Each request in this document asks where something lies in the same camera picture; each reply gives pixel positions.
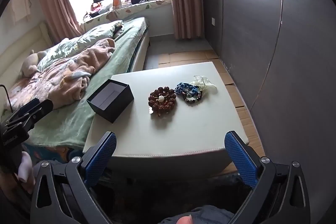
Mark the printed window seat cushion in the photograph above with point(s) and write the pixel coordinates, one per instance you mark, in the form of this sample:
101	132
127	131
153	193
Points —
136	8

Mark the dark shaggy rug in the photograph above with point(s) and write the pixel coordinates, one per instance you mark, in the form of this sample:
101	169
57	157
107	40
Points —
157	192

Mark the pink fleece blanket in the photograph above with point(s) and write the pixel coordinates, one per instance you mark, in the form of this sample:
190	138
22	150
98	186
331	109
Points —
65	74

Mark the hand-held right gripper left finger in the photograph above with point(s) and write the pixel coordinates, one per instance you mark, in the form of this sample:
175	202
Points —
103	154

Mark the grey clothing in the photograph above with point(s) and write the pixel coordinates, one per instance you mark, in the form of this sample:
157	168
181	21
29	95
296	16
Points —
207	214

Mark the cardboard sheets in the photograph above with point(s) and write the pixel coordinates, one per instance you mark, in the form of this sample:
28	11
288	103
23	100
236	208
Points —
244	111

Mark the beige plush toy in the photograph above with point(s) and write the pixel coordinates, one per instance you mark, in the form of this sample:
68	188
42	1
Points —
29	65

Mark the beige hanging cloth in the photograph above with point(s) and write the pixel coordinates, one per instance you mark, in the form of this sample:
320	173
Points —
21	3

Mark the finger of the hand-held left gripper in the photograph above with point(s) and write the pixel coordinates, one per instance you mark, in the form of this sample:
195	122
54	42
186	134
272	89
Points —
29	106
42	109

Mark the black jewelry box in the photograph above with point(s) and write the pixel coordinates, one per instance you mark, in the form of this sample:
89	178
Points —
110	102

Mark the green bed sheet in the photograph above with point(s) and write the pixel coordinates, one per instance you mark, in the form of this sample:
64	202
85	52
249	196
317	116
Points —
115	56

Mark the grey wardrobe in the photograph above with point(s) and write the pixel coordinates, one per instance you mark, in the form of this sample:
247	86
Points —
262	16

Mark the person's left hand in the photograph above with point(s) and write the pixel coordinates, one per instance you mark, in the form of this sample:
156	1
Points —
26	163

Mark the white low table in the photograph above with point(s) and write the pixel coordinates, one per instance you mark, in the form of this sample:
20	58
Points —
183	134

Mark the person's right hand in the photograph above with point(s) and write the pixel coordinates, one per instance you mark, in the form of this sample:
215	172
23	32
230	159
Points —
184	220

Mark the white sheer pouch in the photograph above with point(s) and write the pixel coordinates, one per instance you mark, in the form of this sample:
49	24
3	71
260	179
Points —
207	83

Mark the colourful printed mattress cover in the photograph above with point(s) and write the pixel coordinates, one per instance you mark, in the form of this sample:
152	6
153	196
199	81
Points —
57	151

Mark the cream upholstered bed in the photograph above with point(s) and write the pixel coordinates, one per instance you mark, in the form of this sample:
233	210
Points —
139	53

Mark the pile of colourful small things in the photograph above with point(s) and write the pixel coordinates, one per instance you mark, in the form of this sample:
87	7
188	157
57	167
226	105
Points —
98	8

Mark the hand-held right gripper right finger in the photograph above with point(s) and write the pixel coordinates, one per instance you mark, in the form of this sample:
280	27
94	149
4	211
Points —
240	159

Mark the light green floral quilt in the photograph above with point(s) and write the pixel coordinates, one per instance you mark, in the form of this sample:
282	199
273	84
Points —
89	35

